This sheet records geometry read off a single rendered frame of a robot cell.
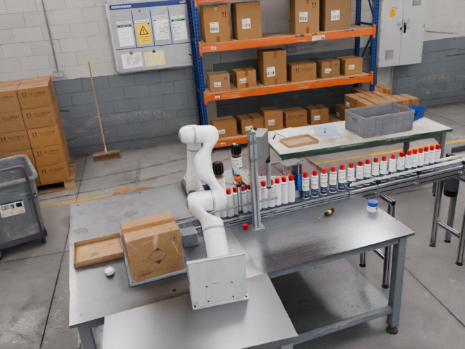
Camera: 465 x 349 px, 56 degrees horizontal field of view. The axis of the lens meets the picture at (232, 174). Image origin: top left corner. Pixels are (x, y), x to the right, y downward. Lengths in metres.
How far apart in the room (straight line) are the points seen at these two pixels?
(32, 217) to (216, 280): 2.90
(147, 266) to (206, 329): 0.55
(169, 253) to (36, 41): 5.25
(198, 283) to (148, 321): 0.31
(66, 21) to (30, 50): 0.69
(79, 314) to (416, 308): 2.45
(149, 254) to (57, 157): 3.75
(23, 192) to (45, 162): 1.47
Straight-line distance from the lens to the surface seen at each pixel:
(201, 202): 2.43
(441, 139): 5.20
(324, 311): 3.26
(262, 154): 2.77
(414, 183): 3.70
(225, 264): 2.25
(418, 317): 3.68
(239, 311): 2.33
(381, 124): 4.80
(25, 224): 4.87
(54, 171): 6.17
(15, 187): 4.69
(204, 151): 2.49
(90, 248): 3.07
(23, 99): 5.94
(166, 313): 2.39
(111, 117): 7.40
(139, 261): 2.54
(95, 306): 2.55
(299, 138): 4.73
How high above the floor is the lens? 2.35
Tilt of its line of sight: 23 degrees down
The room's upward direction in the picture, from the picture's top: 4 degrees counter-clockwise
